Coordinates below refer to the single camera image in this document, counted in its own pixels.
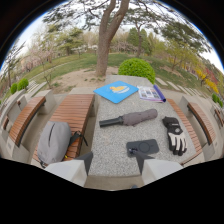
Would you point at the round green bush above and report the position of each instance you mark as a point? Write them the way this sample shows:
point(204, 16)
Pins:
point(136, 69)

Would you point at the blue square mat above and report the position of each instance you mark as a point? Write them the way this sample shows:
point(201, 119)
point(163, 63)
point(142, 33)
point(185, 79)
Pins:
point(115, 91)

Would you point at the small round shrub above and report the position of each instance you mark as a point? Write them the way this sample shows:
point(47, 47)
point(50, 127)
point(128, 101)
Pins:
point(13, 88)
point(22, 84)

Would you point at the large tree trunk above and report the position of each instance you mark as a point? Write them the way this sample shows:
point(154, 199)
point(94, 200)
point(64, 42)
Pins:
point(106, 36)

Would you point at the open booklet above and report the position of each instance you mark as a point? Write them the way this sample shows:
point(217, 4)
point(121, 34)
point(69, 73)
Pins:
point(150, 93)

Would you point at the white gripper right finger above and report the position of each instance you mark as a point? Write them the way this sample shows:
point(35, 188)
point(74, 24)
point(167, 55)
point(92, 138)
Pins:
point(156, 168)

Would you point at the curved wooden bench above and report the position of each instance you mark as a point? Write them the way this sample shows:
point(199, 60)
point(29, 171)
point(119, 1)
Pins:
point(25, 120)
point(201, 121)

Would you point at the black phone case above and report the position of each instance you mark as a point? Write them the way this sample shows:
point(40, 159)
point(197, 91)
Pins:
point(143, 147)

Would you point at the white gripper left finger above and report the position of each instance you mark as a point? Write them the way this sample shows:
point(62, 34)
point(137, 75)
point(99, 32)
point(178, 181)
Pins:
point(71, 170)

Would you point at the grey folded umbrella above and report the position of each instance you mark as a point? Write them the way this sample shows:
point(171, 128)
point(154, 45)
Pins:
point(131, 117)

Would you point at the black and white glove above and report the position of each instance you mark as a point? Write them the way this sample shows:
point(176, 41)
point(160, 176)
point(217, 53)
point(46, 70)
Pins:
point(175, 135)

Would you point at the wooden slat bench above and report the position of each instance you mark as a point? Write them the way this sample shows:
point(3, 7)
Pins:
point(71, 116)
point(185, 128)

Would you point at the grey backpack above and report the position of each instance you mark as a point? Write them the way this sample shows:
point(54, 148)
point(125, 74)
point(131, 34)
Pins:
point(54, 141)

